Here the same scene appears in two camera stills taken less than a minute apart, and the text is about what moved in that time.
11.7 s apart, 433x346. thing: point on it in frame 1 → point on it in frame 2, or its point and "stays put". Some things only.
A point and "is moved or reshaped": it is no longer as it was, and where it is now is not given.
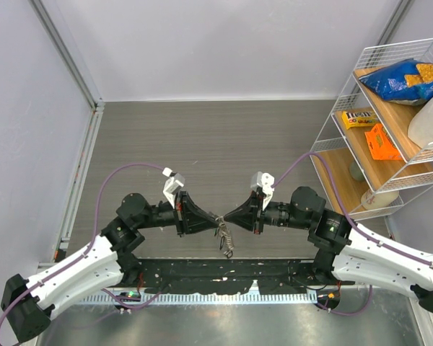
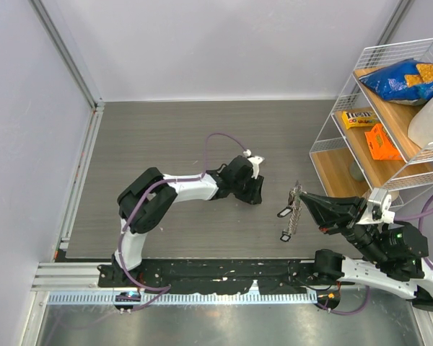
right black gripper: x=250 y=214 → x=330 y=212
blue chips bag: x=410 y=83 stays put
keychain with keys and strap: x=225 y=241 is moved or reshaped
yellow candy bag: x=357 y=118 stays put
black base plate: x=208 y=276 stays put
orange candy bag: x=381 y=145 stays put
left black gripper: x=189 y=217 → x=254 y=197
